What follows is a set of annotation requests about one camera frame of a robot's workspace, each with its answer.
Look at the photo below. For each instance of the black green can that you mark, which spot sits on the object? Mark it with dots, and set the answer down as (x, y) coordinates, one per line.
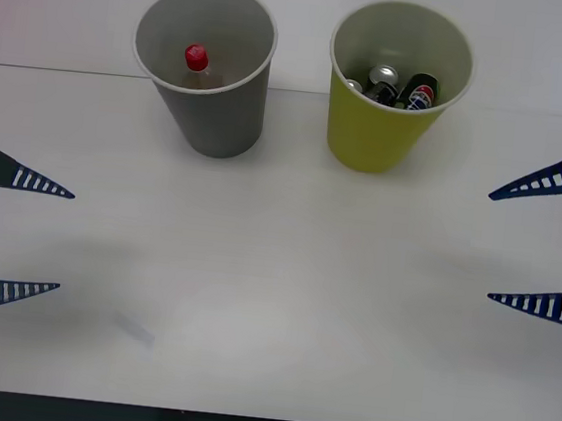
(421, 92)

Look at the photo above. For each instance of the yellow-green plastic bin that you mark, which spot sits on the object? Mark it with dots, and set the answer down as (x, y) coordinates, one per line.
(369, 134)

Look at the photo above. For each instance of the dark can silver lid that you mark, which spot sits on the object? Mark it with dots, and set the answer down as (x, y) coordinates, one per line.
(384, 75)
(355, 85)

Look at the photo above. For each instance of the grey plastic bin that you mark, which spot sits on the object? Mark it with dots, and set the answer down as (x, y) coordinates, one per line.
(220, 123)

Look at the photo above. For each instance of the red-capped plastic bottle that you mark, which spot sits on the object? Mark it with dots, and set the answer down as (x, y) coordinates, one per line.
(196, 57)

